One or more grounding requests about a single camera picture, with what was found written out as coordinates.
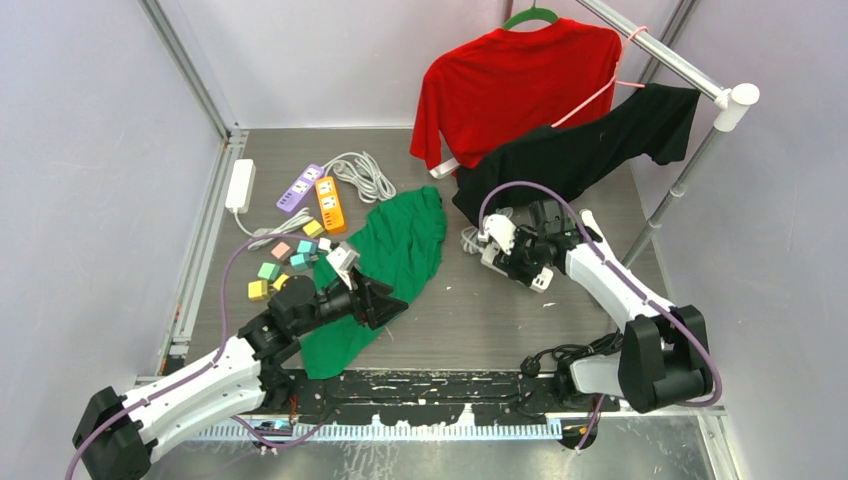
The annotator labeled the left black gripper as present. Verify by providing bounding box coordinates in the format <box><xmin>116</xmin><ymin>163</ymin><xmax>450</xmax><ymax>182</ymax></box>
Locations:
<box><xmin>292</xmin><ymin>266</ymin><xmax>407</xmax><ymax>336</ymax></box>

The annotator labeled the white power strip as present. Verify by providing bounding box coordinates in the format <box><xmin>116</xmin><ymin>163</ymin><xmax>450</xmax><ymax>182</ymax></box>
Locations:
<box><xmin>224</xmin><ymin>159</ymin><xmax>256</xmax><ymax>214</ymax></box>
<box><xmin>480</xmin><ymin>242</ymin><xmax>553</xmax><ymax>293</ymax></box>

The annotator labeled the teal plug adapter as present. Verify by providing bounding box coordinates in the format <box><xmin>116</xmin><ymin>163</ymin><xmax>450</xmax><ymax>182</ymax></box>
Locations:
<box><xmin>289</xmin><ymin>253</ymin><xmax>313</xmax><ymax>272</ymax></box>
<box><xmin>297</xmin><ymin>240</ymin><xmax>319</xmax><ymax>257</ymax></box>

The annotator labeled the yellow plug adapter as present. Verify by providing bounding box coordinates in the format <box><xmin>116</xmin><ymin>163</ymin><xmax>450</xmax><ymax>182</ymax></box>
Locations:
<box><xmin>302</xmin><ymin>219</ymin><xmax>326</xmax><ymax>239</ymax></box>
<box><xmin>271</xmin><ymin>273</ymin><xmax>290</xmax><ymax>291</ymax></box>
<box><xmin>247</xmin><ymin>279</ymin><xmax>270</xmax><ymax>301</ymax></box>

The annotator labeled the orange power strip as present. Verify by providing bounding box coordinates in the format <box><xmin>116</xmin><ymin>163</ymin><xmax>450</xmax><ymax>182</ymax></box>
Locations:
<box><xmin>315</xmin><ymin>176</ymin><xmax>347</xmax><ymax>234</ymax></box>

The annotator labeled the pink plug adapter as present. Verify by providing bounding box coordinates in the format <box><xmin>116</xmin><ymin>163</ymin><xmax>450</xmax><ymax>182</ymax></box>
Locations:
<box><xmin>271</xmin><ymin>241</ymin><xmax>293</xmax><ymax>263</ymax></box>

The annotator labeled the light green plug adapter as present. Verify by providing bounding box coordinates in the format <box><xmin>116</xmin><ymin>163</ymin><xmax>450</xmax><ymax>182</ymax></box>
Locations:
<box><xmin>257</xmin><ymin>262</ymin><xmax>282</xmax><ymax>283</ymax></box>

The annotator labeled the purple power strip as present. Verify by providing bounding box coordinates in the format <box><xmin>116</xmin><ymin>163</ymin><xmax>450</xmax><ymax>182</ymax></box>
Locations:
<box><xmin>276</xmin><ymin>164</ymin><xmax>325</xmax><ymax>214</ymax></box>

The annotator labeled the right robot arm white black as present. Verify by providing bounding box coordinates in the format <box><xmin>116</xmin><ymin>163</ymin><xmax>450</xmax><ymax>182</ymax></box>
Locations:
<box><xmin>507</xmin><ymin>200</ymin><xmax>722</xmax><ymax>413</ymax></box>

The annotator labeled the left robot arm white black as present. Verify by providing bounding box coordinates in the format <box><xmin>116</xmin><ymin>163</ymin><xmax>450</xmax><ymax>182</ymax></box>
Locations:
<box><xmin>65</xmin><ymin>269</ymin><xmax>409</xmax><ymax>479</ymax></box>

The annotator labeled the green t-shirt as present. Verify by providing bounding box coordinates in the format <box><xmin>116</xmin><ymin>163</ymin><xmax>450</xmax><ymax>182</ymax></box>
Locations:
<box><xmin>301</xmin><ymin>186</ymin><xmax>447</xmax><ymax>380</ymax></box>

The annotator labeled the red t-shirt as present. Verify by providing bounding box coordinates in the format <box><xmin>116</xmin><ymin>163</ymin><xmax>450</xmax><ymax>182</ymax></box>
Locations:
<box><xmin>409</xmin><ymin>19</ymin><xmax>622</xmax><ymax>170</ymax></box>

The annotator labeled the black t-shirt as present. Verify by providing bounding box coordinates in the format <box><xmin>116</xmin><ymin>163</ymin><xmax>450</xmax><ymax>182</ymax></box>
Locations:
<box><xmin>452</xmin><ymin>84</ymin><xmax>701</xmax><ymax>225</ymax></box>

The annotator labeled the pink clothes hanger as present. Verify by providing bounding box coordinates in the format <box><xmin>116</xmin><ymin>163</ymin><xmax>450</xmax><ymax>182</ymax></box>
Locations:
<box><xmin>551</xmin><ymin>25</ymin><xmax>650</xmax><ymax>128</ymax></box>

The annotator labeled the green clothes hanger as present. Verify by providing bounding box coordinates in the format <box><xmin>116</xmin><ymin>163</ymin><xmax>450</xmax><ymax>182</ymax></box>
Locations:
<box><xmin>502</xmin><ymin>6</ymin><xmax>559</xmax><ymax>30</ymax></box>

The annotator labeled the silver clothes rack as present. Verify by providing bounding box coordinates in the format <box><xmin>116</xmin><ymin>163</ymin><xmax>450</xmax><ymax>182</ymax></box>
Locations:
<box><xmin>576</xmin><ymin>0</ymin><xmax>762</xmax><ymax>269</ymax></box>

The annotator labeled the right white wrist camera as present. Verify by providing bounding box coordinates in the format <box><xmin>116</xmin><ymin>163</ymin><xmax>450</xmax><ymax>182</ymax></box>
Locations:
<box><xmin>477</xmin><ymin>213</ymin><xmax>516</xmax><ymax>255</ymax></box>

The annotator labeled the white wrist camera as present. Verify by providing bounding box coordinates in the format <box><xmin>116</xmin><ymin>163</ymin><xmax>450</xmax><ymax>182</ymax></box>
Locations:
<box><xmin>318</xmin><ymin>238</ymin><xmax>360</xmax><ymax>291</ymax></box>
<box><xmin>477</xmin><ymin>213</ymin><xmax>516</xmax><ymax>255</ymax></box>

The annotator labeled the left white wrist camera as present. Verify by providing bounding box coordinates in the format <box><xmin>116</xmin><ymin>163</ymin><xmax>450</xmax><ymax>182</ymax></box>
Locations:
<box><xmin>318</xmin><ymin>238</ymin><xmax>360</xmax><ymax>291</ymax></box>

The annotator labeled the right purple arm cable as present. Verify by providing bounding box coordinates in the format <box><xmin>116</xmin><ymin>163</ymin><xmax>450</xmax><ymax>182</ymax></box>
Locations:
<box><xmin>476</xmin><ymin>181</ymin><xmax>725</xmax><ymax>452</ymax></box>

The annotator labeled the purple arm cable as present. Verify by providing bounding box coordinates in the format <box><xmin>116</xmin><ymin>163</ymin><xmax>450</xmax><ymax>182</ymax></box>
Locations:
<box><xmin>476</xmin><ymin>181</ymin><xmax>725</xmax><ymax>452</ymax></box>
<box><xmin>63</xmin><ymin>233</ymin><xmax>333</xmax><ymax>480</ymax></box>

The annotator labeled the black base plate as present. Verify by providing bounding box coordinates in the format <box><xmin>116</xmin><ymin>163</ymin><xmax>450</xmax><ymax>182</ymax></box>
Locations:
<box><xmin>250</xmin><ymin>369</ymin><xmax>596</xmax><ymax>427</ymax></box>

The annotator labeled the white power strip cable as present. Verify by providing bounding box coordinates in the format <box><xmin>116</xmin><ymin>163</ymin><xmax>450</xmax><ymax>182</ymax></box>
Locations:
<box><xmin>231</xmin><ymin>205</ymin><xmax>315</xmax><ymax>253</ymax></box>

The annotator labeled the black coiled cable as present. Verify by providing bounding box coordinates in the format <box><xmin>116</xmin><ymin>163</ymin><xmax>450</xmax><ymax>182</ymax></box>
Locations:
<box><xmin>520</xmin><ymin>331</ymin><xmax>627</xmax><ymax>380</ymax></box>

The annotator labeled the purple strip white cable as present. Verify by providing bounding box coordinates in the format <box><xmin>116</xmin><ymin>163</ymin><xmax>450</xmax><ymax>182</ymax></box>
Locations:
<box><xmin>321</xmin><ymin>150</ymin><xmax>386</xmax><ymax>193</ymax></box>

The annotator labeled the aluminium frame rail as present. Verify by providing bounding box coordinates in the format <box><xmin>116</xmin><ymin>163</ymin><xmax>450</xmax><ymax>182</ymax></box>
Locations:
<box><xmin>139</xmin><ymin>0</ymin><xmax>250</xmax><ymax>266</ymax></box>

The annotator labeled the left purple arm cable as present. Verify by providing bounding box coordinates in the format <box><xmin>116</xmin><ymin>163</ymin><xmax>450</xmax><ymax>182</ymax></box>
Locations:
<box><xmin>63</xmin><ymin>233</ymin><xmax>333</xmax><ymax>480</ymax></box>

